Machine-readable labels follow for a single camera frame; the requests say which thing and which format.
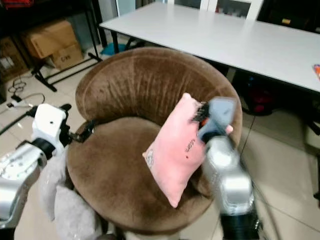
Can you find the brown round velvet sofa chair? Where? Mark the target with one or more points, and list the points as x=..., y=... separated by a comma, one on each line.
x=120, y=170

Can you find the white long table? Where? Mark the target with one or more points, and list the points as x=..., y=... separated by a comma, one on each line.
x=220, y=42

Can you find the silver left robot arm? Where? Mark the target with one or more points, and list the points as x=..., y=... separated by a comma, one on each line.
x=17, y=175

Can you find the teal floor item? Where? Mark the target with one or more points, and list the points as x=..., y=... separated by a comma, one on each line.
x=111, y=49

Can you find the small printed cardboard box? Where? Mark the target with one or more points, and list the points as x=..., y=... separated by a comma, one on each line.
x=67, y=57

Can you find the grey fuzzy cushion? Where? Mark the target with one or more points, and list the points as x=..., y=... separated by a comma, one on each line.
x=75, y=215

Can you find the large light cardboard box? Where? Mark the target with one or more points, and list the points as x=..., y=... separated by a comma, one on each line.
x=51, y=37

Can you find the dark labelled cardboard box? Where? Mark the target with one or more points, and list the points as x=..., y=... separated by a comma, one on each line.
x=11, y=62

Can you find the white chair back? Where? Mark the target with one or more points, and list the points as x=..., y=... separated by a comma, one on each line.
x=230, y=7

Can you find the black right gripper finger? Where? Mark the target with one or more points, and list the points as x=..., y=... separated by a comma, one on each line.
x=194, y=115

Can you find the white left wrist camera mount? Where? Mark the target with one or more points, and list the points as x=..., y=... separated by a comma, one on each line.
x=49, y=122

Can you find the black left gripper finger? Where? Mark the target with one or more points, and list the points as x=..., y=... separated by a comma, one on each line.
x=87, y=128
x=81, y=139

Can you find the red fabric item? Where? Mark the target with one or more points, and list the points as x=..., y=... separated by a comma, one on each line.
x=20, y=3

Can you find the colourful item on table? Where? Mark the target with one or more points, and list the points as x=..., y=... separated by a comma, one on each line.
x=317, y=71

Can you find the pink pillow with print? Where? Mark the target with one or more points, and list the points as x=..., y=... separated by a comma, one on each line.
x=177, y=150

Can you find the red object under table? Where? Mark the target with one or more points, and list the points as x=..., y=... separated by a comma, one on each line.
x=262, y=100

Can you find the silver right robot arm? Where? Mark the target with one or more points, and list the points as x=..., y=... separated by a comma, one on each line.
x=230, y=185

